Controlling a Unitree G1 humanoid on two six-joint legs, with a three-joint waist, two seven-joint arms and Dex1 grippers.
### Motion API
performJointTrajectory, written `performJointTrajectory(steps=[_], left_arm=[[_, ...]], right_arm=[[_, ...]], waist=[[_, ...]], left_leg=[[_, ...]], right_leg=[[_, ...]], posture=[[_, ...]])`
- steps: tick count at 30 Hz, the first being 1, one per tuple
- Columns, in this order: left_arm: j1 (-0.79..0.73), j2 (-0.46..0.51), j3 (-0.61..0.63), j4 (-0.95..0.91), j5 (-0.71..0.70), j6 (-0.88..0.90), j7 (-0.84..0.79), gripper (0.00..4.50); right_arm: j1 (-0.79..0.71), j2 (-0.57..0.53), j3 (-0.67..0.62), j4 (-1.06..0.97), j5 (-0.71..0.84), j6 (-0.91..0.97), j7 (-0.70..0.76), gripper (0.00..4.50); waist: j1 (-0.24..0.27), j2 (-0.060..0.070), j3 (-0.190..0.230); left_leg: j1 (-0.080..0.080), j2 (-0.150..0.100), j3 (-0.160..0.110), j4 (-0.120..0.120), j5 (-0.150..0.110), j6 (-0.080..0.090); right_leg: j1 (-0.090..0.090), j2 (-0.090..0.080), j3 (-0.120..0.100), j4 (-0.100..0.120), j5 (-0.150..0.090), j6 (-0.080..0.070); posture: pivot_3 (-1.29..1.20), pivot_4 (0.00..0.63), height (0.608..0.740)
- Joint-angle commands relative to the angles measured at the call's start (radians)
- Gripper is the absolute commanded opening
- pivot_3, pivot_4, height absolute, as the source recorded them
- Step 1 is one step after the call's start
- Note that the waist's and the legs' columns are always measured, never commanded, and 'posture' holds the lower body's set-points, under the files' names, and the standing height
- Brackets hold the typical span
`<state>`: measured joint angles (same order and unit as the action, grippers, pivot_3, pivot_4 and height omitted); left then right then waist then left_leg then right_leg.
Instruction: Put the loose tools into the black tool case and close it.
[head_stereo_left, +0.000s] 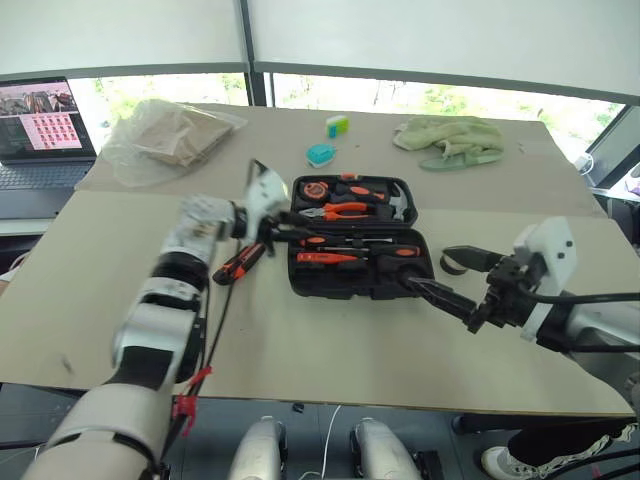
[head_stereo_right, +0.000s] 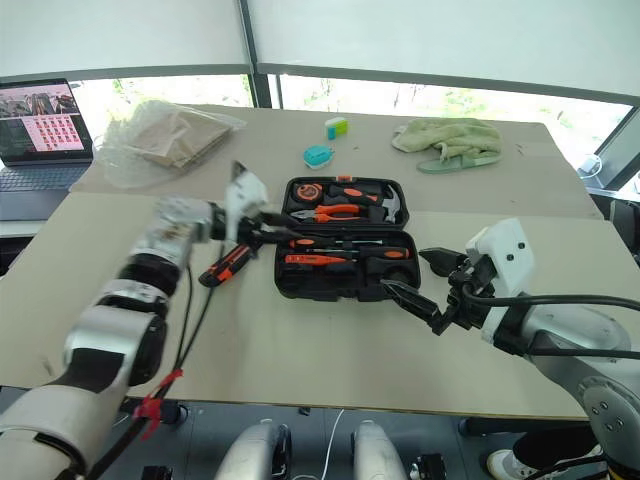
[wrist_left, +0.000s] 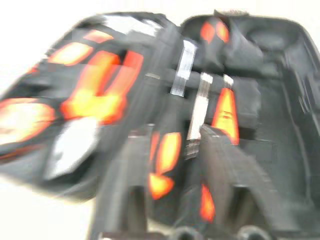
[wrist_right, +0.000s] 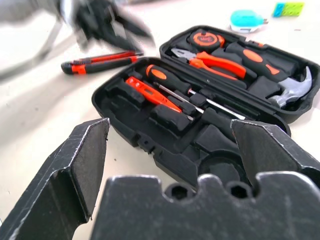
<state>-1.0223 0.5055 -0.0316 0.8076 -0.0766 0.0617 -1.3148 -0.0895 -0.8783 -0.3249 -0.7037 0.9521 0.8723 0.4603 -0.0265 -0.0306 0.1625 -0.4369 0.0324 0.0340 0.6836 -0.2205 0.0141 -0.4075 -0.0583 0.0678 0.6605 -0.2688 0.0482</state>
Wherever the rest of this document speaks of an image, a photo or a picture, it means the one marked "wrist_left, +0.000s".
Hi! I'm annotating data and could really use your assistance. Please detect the orange handled pliers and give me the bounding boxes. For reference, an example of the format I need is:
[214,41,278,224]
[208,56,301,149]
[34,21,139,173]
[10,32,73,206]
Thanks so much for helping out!
[43,48,146,182]

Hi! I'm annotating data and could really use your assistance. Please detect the black orange screwdriver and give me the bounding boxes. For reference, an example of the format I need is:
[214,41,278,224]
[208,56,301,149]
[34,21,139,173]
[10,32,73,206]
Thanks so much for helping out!
[146,38,198,201]
[185,14,232,161]

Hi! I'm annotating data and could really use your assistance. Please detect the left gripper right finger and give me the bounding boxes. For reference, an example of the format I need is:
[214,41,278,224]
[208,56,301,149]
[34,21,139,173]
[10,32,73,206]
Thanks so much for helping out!
[199,124,301,240]

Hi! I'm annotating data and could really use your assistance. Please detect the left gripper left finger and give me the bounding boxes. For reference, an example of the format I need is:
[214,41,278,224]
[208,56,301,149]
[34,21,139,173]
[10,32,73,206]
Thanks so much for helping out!
[93,123,158,240]

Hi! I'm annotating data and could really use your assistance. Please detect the black tool case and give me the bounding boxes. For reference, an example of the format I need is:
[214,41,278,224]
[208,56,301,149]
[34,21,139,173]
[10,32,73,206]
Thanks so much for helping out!
[0,9,320,235]

